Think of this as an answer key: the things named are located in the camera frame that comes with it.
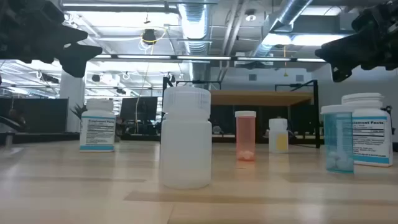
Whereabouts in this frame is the black computer monitor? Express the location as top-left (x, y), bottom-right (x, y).
top-left (120, 96), bottom-right (159, 123)
top-left (0, 98), bottom-right (69, 134)

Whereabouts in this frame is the wooden shelf black metal frame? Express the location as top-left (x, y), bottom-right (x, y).
top-left (161, 76), bottom-right (322, 149)

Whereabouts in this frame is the teal pill vial white cap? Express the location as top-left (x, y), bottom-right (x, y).
top-left (320, 105), bottom-right (356, 174)

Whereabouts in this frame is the black ceiling-hung camera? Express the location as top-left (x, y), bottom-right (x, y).
top-left (141, 28), bottom-right (158, 45)

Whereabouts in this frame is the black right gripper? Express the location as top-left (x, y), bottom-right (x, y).
top-left (314, 2), bottom-right (398, 83)

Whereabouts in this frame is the small spiky green plant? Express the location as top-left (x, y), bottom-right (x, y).
top-left (70, 103), bottom-right (88, 121)

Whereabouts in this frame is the white supplement bottle blue label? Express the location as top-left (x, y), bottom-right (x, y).
top-left (79, 98), bottom-right (116, 153)
top-left (341, 92), bottom-right (394, 168)

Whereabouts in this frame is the translucent white plastic bottle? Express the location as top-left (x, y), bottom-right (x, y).
top-left (159, 86), bottom-right (213, 190)

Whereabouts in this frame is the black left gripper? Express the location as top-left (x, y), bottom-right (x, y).
top-left (0, 0), bottom-right (103, 78)

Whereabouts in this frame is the overhead LED light bar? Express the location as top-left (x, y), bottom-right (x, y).
top-left (90, 54), bottom-right (327, 64)

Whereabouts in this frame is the small white-green cap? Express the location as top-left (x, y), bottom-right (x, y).
top-left (268, 118), bottom-right (289, 154)

